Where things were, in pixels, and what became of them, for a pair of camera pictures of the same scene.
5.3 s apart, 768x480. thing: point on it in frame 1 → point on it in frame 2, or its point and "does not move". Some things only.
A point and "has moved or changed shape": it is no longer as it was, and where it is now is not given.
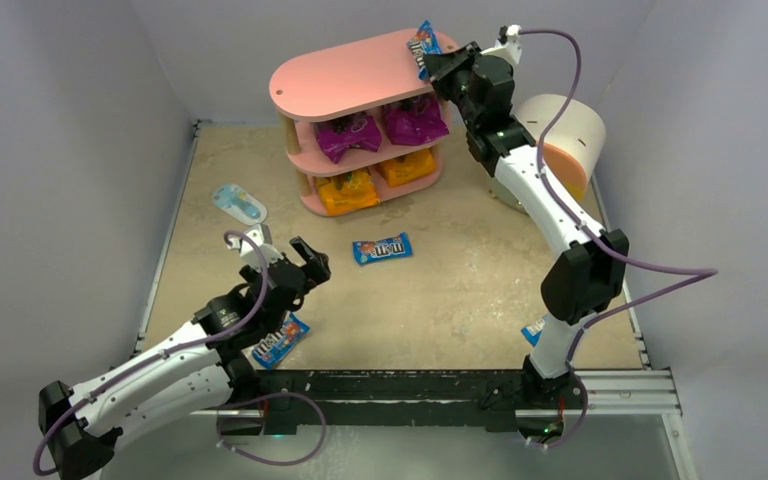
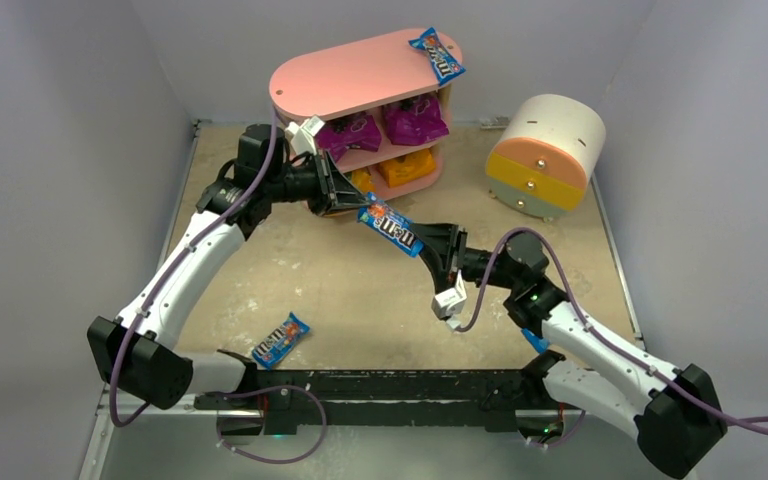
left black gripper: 297,273 → 317,183
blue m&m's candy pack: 424,42 has moved or changed shape
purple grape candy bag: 415,120 does not move
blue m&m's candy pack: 382,248 → 390,225
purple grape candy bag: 337,134 does not move
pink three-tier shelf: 360,126 does not move
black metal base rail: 276,402 does not move
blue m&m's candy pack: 274,351 does not move
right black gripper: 454,71 → 459,252
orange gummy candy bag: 407,167 does not move
